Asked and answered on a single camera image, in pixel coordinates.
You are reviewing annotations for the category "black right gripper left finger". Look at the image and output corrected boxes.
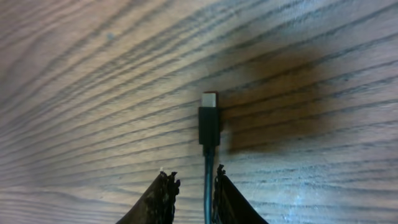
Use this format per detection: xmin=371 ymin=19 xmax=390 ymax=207
xmin=116 ymin=171 xmax=180 ymax=224

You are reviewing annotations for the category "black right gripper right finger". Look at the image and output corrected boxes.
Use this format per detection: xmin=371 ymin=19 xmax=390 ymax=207
xmin=211 ymin=164 xmax=269 ymax=224

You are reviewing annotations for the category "black USB charging cable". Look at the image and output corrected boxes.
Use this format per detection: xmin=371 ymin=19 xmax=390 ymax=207
xmin=198 ymin=90 xmax=222 ymax=224

